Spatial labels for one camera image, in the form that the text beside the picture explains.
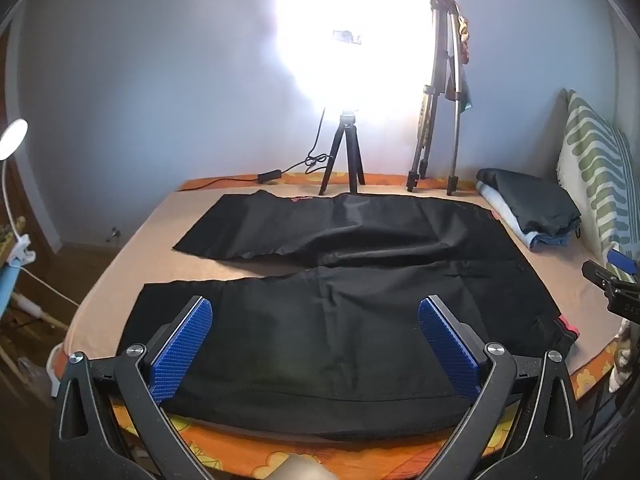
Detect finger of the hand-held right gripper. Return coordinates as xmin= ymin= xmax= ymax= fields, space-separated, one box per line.
xmin=581 ymin=259 xmax=640 ymax=302
xmin=606 ymin=249 xmax=640 ymax=277

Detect green striped pillow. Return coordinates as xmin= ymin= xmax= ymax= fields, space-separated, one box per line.
xmin=556 ymin=89 xmax=640 ymax=281

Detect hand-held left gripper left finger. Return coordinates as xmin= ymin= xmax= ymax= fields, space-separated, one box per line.
xmin=54 ymin=295 xmax=226 ymax=480

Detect small black tripod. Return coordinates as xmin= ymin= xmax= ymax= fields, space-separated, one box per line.
xmin=319 ymin=110 xmax=366 ymax=196

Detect wooden rack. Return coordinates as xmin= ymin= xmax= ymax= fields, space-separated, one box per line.
xmin=0 ymin=287 xmax=68 ymax=378

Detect tall silver tripod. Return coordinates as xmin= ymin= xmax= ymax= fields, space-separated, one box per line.
xmin=407 ymin=0 xmax=463 ymax=196

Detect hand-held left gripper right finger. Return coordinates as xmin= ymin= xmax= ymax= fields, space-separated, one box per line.
xmin=417 ymin=295 xmax=586 ymax=480

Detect white lamp cable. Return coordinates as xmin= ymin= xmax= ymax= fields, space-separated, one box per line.
xmin=20 ymin=262 xmax=81 ymax=307

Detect hanging wall ornament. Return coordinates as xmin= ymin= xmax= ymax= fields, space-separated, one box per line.
xmin=459 ymin=15 xmax=474 ymax=111

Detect black pants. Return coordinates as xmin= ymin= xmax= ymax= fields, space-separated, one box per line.
xmin=116 ymin=190 xmax=581 ymax=443

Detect bright ring light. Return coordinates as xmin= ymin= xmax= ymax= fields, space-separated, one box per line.
xmin=272 ymin=0 xmax=436 ymax=116

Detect white clip desk lamp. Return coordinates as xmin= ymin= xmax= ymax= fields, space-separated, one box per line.
xmin=0 ymin=118 xmax=37 ymax=266

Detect black folded garment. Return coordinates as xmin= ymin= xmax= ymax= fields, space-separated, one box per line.
xmin=476 ymin=167 xmax=582 ymax=238

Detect bed with beige sheet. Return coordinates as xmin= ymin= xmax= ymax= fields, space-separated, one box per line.
xmin=107 ymin=172 xmax=623 ymax=480

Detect person's right hand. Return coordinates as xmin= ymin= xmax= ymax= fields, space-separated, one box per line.
xmin=607 ymin=321 xmax=640 ymax=394

